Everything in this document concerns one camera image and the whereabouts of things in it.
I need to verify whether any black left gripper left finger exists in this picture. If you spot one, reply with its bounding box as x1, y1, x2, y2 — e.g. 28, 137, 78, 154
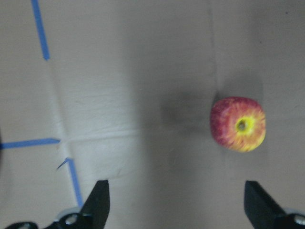
4, 179, 110, 229

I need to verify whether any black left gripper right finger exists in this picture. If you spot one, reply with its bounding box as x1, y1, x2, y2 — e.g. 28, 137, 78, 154
244, 180, 305, 229

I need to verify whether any yellow-red apple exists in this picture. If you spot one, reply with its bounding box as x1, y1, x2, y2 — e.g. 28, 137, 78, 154
210, 96, 266, 153

